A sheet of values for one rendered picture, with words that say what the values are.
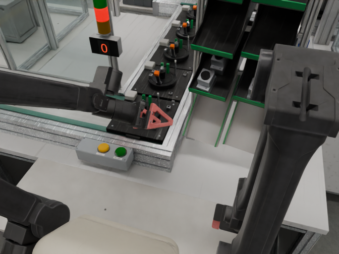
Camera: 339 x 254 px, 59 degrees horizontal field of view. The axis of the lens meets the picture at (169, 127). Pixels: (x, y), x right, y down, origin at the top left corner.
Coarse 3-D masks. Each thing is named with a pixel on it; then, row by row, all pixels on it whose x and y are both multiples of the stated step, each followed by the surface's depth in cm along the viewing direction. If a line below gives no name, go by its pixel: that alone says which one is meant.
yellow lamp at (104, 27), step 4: (108, 20) 114; (100, 24) 113; (104, 24) 114; (108, 24) 115; (100, 28) 115; (104, 28) 115; (108, 28) 116; (100, 32) 116; (104, 32) 116; (108, 32) 117
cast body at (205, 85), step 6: (204, 72) 96; (210, 72) 96; (198, 78) 96; (204, 78) 95; (210, 78) 95; (198, 84) 99; (204, 84) 97; (210, 84) 97; (204, 90) 98; (210, 90) 100
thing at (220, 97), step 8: (248, 24) 102; (248, 32) 105; (240, 48) 105; (208, 56) 106; (240, 56) 97; (200, 64) 103; (208, 64) 105; (232, 64) 103; (240, 64) 101; (200, 72) 104; (224, 72) 102; (232, 72) 102; (192, 80) 101; (224, 80) 101; (232, 80) 98; (192, 88) 100; (216, 88) 101; (224, 88) 100; (208, 96) 100; (216, 96) 97; (224, 96) 99
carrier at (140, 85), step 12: (144, 72) 149; (168, 72) 144; (180, 72) 149; (192, 72) 150; (144, 84) 142; (156, 84) 138; (168, 84) 138; (180, 84) 142; (156, 96) 136; (168, 96) 135; (180, 96) 135
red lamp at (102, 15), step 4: (104, 8) 110; (96, 12) 111; (100, 12) 110; (104, 12) 111; (96, 16) 112; (100, 16) 111; (104, 16) 112; (108, 16) 114; (96, 20) 113; (100, 20) 112; (104, 20) 113
